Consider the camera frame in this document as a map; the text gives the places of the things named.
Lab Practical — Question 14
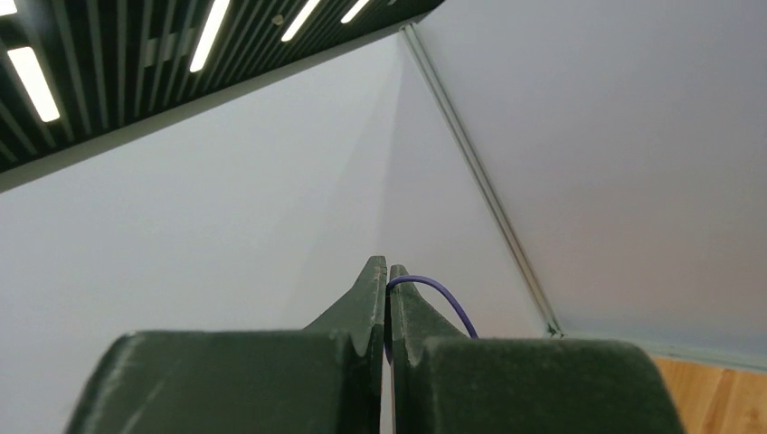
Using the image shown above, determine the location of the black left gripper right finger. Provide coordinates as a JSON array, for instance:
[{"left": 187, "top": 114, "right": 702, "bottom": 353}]
[{"left": 388, "top": 265, "right": 684, "bottom": 433}]

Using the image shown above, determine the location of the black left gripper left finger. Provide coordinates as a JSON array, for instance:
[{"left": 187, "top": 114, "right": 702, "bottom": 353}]
[{"left": 66, "top": 256, "right": 387, "bottom": 433}]

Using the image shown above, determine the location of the purple cable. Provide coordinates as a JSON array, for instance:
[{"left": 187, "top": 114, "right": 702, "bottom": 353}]
[{"left": 383, "top": 274, "right": 480, "bottom": 366}]

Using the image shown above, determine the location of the right aluminium frame post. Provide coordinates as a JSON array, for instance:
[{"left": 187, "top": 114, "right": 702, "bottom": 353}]
[{"left": 400, "top": 23, "right": 564, "bottom": 338}]

